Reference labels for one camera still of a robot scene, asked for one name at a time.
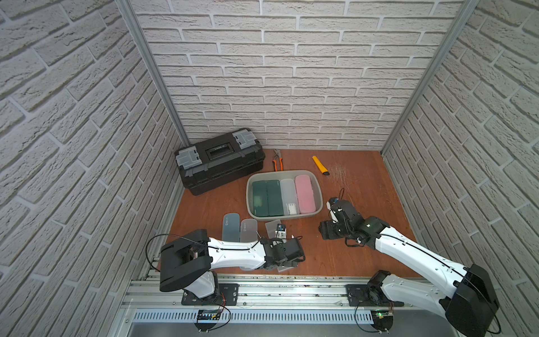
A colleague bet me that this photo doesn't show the black plastic toolbox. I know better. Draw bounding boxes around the black plastic toolbox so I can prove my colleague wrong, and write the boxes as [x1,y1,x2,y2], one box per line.
[175,129,265,196]

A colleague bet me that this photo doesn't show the dark green pencil case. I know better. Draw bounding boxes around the dark green pencil case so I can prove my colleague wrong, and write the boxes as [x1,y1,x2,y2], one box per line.
[266,180,284,216]
[252,181,268,217]

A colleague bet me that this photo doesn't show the right control circuit board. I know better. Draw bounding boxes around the right control circuit board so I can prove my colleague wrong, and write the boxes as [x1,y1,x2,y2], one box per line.
[371,310,394,332]

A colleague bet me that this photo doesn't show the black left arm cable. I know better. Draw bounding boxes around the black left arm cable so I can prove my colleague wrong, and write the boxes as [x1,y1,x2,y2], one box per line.
[145,233,262,272]

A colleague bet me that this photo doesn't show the pink pencil case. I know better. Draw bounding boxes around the pink pencil case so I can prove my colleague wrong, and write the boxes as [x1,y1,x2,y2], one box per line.
[294,175,317,214]

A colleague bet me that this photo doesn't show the clear pencil case with barcode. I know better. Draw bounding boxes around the clear pencil case with barcode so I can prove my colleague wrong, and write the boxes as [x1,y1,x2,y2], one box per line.
[265,220,287,243]

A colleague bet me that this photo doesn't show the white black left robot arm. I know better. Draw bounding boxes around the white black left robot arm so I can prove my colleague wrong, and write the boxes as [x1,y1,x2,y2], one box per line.
[159,230,305,299]

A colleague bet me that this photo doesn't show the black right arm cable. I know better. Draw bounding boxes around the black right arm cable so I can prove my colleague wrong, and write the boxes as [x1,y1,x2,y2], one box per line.
[378,233,502,336]

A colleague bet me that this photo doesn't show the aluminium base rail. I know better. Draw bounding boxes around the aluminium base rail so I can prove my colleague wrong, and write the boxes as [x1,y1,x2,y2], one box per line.
[109,272,446,336]

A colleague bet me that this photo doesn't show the grey-green storage tray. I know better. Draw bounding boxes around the grey-green storage tray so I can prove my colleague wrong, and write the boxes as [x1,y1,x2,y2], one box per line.
[246,170,325,221]

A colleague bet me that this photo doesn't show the clear frosted pencil case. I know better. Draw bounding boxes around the clear frosted pencil case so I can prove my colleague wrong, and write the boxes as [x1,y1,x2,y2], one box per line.
[280,178,300,216]

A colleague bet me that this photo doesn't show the aluminium corner post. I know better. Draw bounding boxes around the aluminium corner post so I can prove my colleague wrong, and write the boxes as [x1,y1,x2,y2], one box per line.
[117,0,191,146]
[380,0,479,157]

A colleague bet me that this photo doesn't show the left control circuit board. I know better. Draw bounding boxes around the left control circuit board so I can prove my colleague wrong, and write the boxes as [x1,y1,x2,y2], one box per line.
[197,309,222,324]

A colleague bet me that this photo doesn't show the clear pencil case with label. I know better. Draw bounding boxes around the clear pencil case with label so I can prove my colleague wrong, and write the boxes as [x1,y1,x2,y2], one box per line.
[240,218,258,242]

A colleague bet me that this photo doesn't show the aluminium corner post right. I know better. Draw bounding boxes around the aluminium corner post right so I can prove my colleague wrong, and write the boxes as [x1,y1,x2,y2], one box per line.
[380,0,479,157]

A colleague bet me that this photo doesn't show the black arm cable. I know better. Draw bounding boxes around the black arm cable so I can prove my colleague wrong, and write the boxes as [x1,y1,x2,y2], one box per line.
[145,233,262,272]
[378,233,502,336]

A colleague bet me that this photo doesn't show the control circuit board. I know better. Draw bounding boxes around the control circuit board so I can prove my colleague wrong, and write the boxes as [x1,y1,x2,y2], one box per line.
[371,310,394,332]
[197,309,222,324]

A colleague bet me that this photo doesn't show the aluminium corner post left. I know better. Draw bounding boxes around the aluminium corner post left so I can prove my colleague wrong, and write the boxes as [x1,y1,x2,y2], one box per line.
[117,0,191,146]

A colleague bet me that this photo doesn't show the yellow utility knife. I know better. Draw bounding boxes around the yellow utility knife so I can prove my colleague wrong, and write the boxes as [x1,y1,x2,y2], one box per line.
[312,156,330,176]

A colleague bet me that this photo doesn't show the blue-grey pencil case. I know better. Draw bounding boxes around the blue-grey pencil case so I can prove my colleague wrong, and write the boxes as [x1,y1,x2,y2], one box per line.
[222,213,241,242]

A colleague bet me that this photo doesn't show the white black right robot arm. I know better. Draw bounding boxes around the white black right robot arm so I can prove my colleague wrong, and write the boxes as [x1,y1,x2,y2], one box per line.
[319,197,500,336]

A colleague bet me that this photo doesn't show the orange-handled pliers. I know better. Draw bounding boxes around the orange-handled pliers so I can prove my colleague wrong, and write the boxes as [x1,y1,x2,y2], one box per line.
[272,149,284,171]

